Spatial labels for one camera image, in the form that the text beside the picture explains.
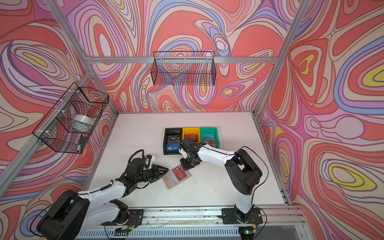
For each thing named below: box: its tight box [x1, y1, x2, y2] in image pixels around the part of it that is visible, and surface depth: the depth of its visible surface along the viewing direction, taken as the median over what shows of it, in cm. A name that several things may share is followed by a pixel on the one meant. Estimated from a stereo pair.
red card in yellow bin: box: [185, 134, 198, 141], surface depth 105 cm
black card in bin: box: [167, 135, 181, 142], surface depth 103 cm
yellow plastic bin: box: [182, 128, 201, 143], surface depth 103 cm
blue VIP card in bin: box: [166, 142, 180, 151], surface depth 100 cm
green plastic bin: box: [200, 127, 220, 149], surface depth 103 cm
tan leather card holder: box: [162, 169, 192, 190], surface depth 86 cm
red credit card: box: [172, 165, 188, 181], surface depth 90 cm
